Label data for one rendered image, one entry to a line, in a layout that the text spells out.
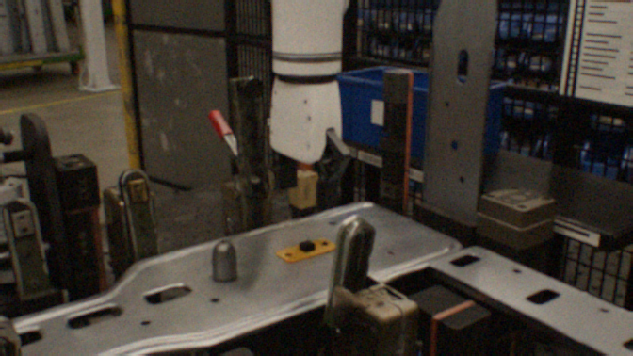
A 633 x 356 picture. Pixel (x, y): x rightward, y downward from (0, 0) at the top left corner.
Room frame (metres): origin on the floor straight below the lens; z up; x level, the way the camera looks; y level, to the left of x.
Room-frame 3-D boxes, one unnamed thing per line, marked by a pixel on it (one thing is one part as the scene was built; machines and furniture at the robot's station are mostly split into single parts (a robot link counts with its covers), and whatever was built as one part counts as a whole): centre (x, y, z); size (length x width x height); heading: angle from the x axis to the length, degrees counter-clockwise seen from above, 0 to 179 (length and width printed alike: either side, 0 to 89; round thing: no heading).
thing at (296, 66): (0.80, 0.01, 1.26); 0.09 x 0.08 x 0.03; 36
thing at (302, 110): (0.80, 0.01, 1.19); 0.10 x 0.07 x 0.11; 36
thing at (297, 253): (0.80, 0.01, 1.01); 0.08 x 0.04 x 0.01; 126
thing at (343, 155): (0.76, -0.01, 1.16); 0.08 x 0.01 x 0.06; 36
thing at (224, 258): (0.72, 0.11, 1.02); 0.03 x 0.03 x 0.07
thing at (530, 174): (1.21, -0.22, 1.01); 0.90 x 0.22 x 0.03; 36
